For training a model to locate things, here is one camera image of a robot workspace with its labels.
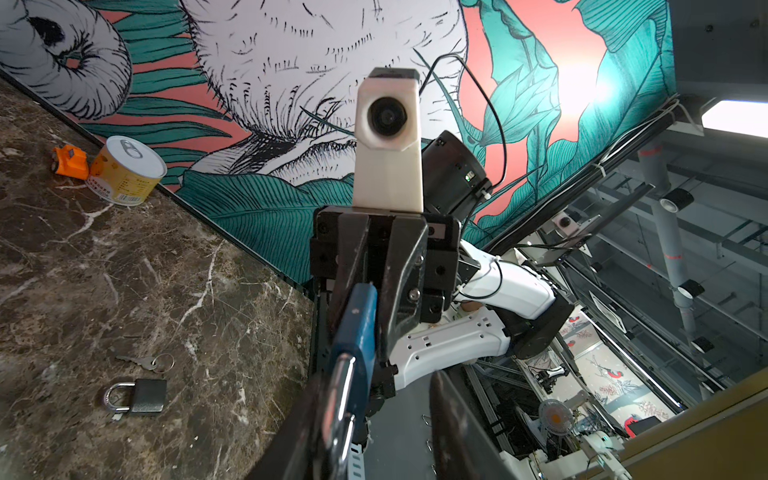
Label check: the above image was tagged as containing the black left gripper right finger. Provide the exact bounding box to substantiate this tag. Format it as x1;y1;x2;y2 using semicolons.
429;371;515;480

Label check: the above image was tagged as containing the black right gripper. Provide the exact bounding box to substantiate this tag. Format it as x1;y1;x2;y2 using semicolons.
310;206;460;414

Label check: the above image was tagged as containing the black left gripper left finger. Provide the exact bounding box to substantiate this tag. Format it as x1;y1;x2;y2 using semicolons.
245;374;324;480

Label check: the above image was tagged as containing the blue padlock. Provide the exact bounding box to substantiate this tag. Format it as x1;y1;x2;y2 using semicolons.
313;284;377;479

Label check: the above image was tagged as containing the black padlock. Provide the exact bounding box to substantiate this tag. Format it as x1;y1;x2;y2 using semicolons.
102;379;167;416

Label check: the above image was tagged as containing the silver key with ring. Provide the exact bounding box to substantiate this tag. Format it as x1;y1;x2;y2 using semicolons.
115;353;176;374

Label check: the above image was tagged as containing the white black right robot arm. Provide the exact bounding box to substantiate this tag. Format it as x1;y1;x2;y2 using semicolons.
310;132;572;419

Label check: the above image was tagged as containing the orange small object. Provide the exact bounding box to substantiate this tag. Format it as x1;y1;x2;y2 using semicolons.
51;144;89;180

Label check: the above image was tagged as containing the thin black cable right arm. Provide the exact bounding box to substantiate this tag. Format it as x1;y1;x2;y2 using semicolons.
417;52;509;301

